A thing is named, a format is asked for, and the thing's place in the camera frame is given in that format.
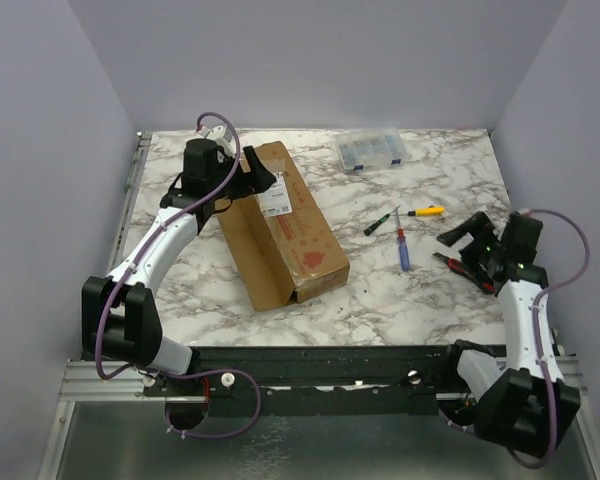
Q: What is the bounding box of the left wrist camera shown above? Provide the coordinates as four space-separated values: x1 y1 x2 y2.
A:
196 125 235 158

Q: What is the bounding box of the red utility knife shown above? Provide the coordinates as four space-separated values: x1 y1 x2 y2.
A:
432 252 474 285

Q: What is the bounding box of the yellow handled screwdriver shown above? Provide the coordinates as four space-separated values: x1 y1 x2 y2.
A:
405 206 445 217

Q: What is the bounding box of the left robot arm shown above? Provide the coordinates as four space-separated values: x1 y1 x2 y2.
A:
81 138 276 395

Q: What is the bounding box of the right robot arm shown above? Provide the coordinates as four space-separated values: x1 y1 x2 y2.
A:
437 210 581 469

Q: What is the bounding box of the blue red screwdriver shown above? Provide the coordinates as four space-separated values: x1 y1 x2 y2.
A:
394 212 411 272

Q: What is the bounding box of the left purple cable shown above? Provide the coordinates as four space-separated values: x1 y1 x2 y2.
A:
94 112 262 441

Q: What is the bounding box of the aluminium frame rail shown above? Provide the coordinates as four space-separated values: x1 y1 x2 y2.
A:
62 319 591 401

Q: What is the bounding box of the brown cardboard express box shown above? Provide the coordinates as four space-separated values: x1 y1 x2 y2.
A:
218 142 350 311

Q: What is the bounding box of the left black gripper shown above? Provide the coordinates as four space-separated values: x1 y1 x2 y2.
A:
208 145 275 200

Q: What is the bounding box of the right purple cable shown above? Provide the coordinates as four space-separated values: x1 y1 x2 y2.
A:
442 208 592 470

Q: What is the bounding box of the black mounting rail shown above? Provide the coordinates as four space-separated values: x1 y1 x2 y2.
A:
128 345 470 417

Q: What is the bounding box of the clear plastic screw organizer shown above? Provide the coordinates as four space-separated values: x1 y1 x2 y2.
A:
334 128 411 174

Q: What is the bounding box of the green black screwdriver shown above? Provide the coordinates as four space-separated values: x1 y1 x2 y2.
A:
363 206 399 236

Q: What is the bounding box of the purple cable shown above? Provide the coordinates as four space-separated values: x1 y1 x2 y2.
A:
442 208 592 470
94 112 262 441

